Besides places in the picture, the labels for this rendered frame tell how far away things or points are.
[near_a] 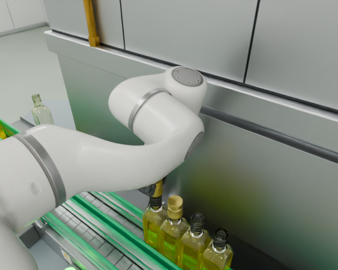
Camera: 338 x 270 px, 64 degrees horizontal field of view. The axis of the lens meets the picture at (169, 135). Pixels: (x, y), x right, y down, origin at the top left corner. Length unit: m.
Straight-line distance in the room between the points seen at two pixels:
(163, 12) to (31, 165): 0.44
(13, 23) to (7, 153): 6.48
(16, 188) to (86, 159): 0.06
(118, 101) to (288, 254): 0.55
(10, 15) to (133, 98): 6.38
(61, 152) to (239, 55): 0.38
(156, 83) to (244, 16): 0.21
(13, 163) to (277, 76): 0.43
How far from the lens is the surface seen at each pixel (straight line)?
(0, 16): 6.63
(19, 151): 0.27
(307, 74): 0.51
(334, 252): 0.69
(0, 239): 0.23
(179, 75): 0.41
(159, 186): 0.61
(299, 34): 0.50
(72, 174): 0.28
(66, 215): 1.00
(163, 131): 0.33
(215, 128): 0.59
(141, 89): 0.36
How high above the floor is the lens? 1.63
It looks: 37 degrees down
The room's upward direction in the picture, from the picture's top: straight up
